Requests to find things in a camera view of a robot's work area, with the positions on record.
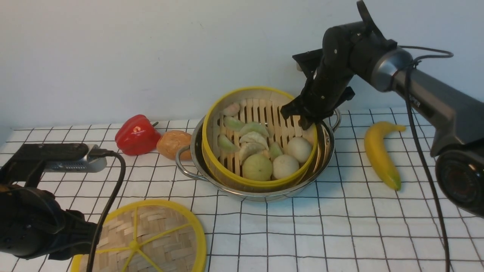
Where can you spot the green dumpling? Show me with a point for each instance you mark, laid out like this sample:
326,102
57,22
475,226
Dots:
232,123

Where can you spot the green steamed bun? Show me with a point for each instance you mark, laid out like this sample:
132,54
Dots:
257,167

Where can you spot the red bell pepper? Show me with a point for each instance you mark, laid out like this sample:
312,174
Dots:
137,136

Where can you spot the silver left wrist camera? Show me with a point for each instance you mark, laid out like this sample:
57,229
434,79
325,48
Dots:
58,157

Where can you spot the yellow rimmed bamboo steamer lid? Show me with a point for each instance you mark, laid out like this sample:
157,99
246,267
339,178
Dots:
151,236

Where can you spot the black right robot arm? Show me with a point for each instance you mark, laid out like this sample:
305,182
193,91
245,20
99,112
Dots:
360,49

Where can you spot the yellow rimmed bamboo steamer basket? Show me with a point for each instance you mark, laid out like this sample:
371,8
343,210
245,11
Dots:
260,110

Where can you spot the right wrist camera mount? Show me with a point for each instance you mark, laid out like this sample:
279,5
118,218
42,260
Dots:
308,62

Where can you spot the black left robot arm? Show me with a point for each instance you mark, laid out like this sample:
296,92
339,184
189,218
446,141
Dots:
33,224

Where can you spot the pale folded dumpling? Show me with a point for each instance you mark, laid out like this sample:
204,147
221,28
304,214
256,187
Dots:
252,143

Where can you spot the white steamed bun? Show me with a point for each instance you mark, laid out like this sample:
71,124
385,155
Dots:
299,148
284,166

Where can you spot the white black grid tablecloth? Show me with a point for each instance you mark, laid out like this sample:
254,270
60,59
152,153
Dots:
347,220

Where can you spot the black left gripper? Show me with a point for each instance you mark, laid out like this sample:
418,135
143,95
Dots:
75,239

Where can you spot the pink shrimp dumpling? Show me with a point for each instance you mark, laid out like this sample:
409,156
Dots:
231,110

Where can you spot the brown bread roll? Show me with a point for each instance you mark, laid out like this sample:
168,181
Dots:
171,142

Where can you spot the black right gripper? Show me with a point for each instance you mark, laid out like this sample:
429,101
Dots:
320,95

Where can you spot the yellow plastic banana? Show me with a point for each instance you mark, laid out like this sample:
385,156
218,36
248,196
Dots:
378,155

